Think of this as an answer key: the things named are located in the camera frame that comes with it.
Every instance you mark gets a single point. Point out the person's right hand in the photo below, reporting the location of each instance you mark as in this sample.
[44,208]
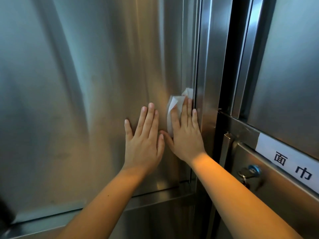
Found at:
[187,141]

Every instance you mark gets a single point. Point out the person's left hand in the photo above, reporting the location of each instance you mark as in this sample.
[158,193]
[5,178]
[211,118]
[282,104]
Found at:
[143,151]

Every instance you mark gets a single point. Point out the white wet wipe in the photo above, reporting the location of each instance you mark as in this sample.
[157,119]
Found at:
[175,100]

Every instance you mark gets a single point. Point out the person's right forearm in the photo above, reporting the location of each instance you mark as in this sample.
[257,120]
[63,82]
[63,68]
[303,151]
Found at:
[244,206]

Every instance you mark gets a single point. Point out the person's left forearm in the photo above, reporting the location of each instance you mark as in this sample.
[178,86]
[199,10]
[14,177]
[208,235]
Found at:
[104,211]

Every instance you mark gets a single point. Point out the stainless steel cabinet body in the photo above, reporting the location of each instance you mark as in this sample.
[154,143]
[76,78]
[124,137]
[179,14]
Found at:
[214,47]
[239,126]

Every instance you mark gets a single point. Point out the white label with characters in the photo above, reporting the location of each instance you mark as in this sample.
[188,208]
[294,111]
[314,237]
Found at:
[269,146]

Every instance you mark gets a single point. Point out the black-headed keys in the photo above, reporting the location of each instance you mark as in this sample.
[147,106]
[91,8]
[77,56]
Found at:
[243,175]

